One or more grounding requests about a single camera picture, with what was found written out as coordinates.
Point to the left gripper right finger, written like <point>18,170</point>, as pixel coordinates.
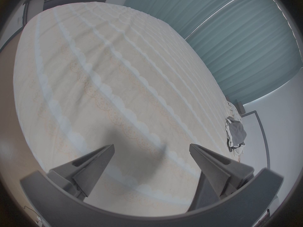
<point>220,169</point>

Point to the grey bedside table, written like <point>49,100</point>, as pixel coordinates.
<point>239,107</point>

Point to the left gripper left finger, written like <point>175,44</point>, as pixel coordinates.
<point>92,167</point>

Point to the bed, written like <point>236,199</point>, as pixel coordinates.
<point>118,79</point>

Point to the white printed pillow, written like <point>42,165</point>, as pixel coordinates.
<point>234,112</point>

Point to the blue-green curtain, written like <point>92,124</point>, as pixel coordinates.
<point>177,6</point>
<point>248,55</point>

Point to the pile of clothes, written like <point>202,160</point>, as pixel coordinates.
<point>236,131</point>

